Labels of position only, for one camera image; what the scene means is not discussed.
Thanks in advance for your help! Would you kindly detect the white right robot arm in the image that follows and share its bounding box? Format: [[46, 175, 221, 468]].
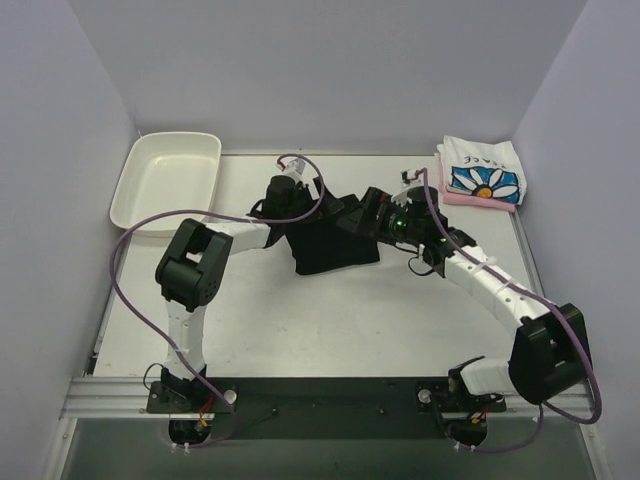
[[337, 186, 589, 405]]

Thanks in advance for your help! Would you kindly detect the white plastic bin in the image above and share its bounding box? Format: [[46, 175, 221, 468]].
[[109, 132, 222, 230]]

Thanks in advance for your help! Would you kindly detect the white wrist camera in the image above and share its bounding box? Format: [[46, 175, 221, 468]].
[[391, 169, 424, 205], [276, 156, 305, 182]]

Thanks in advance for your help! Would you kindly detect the white daisy print t shirt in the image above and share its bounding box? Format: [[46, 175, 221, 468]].
[[437, 135, 527, 207]]

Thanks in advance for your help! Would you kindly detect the black t shirt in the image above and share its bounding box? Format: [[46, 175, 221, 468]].
[[284, 216, 380, 276]]

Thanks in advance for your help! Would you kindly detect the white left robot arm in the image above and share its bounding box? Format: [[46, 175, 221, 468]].
[[155, 174, 345, 412]]

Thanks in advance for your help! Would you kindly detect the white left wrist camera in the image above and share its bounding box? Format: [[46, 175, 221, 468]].
[[276, 156, 305, 182]]

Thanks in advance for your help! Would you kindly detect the aluminium front rail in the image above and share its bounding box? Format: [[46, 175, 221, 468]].
[[60, 376, 170, 419]]

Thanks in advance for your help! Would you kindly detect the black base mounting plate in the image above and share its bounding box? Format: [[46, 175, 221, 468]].
[[146, 377, 506, 444]]

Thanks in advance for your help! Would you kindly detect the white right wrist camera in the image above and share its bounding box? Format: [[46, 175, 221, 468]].
[[391, 169, 424, 205]]

